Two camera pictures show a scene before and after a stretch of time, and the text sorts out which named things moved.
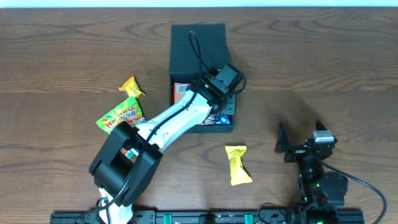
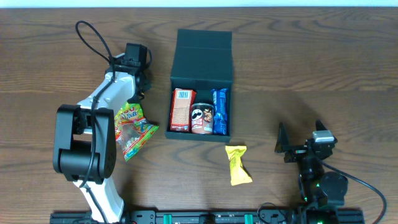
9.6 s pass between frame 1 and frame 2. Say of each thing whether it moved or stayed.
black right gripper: stayed
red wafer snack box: moved
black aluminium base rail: stayed
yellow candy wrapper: stayed
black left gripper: moved
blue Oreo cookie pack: moved
